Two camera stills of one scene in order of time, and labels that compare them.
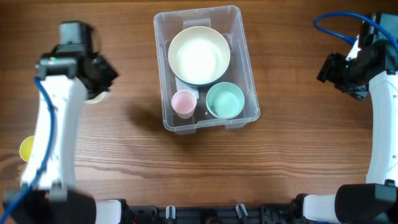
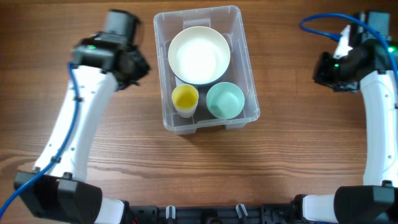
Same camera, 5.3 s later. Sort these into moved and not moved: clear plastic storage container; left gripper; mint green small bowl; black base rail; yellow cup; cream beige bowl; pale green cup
Moved: left gripper; yellow cup; pale green cup
Not moved: mint green small bowl; clear plastic storage container; cream beige bowl; black base rail
